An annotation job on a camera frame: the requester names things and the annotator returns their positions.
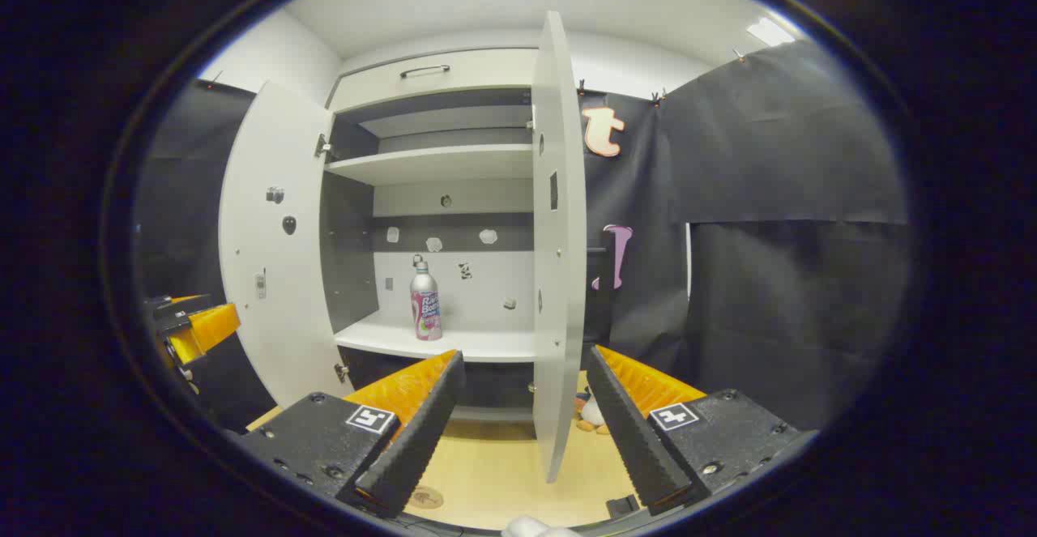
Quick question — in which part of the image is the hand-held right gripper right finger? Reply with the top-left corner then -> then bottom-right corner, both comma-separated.
585,344 -> 817,517

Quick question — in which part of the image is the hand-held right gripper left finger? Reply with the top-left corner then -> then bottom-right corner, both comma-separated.
237,349 -> 467,519

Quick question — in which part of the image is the white cabinet door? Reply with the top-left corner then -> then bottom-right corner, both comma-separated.
531,11 -> 588,484
219,79 -> 355,408

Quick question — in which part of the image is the silver bottle with pink label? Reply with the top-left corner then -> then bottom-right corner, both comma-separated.
409,254 -> 443,342

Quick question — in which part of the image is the white cabinet shelf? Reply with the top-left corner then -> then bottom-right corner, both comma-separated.
334,314 -> 537,364
324,144 -> 536,187
359,105 -> 533,139

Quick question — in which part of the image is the white and grey cabinet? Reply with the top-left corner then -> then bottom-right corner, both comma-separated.
320,47 -> 540,424

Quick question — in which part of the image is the white cabinet drawer front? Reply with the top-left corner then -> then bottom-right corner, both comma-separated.
328,47 -> 540,113

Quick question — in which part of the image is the penguin plush toy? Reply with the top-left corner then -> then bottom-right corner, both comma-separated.
574,391 -> 609,435

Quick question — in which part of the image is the ceiling light panel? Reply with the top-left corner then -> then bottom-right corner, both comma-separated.
745,16 -> 796,47

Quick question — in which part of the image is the black door handle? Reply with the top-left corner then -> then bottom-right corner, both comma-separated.
585,229 -> 612,345

